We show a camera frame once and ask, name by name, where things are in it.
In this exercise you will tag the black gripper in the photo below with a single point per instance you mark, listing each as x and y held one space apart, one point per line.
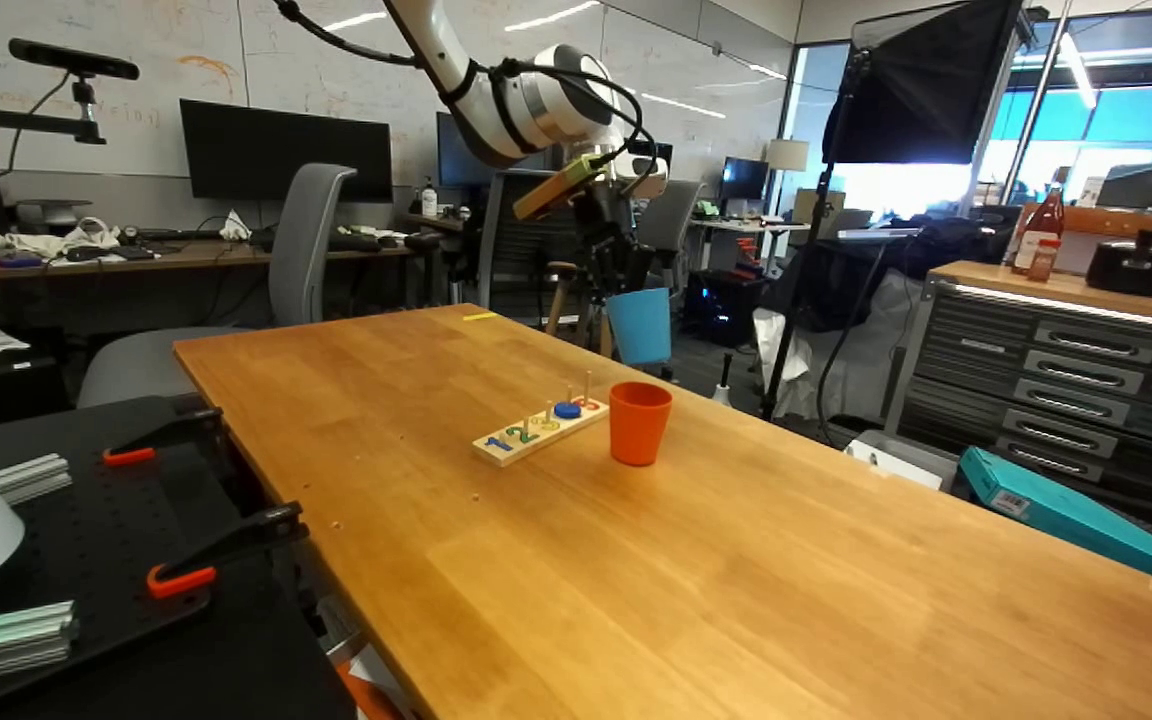
608 248

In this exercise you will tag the blue plastic cup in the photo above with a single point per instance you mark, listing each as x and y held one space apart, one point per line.
641 327

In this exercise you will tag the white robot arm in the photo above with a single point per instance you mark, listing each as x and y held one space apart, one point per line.
514 111

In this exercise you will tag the orange plastic cup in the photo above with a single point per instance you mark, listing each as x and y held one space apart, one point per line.
639 419

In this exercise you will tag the black softbox light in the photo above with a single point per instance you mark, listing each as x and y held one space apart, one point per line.
919 83

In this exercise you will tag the black computer monitor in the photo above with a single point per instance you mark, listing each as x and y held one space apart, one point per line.
254 153

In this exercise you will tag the teal case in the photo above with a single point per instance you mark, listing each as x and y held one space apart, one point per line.
1059 509

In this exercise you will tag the grey metal drawer cabinet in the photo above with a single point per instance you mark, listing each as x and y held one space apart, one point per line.
1051 374

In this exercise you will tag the orange-handled black clamp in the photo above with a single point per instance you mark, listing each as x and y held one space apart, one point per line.
200 565
154 443

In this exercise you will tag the black camera on boom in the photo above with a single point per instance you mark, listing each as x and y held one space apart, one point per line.
74 60

